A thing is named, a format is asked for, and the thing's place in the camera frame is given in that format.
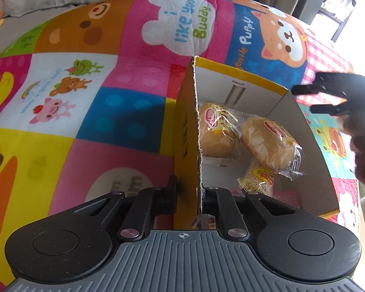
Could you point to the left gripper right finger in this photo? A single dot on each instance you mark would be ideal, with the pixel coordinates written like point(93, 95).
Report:
point(210, 202)

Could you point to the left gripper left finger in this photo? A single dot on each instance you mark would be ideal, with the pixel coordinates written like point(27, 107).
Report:
point(165, 198)

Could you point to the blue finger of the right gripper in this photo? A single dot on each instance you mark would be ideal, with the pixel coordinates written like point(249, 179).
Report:
point(306, 89)

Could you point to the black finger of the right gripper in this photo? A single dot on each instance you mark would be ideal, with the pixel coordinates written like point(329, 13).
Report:
point(328, 109)

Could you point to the yellow grain snack packet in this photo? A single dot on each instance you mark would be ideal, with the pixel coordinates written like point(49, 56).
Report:
point(257, 179)

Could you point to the packaged mini French bread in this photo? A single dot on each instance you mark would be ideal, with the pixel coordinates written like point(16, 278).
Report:
point(217, 137)

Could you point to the yellow cardboard box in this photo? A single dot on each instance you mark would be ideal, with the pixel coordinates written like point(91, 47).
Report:
point(207, 80)

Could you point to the colourful cartoon patchwork mat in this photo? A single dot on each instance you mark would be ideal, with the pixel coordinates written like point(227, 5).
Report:
point(87, 98)

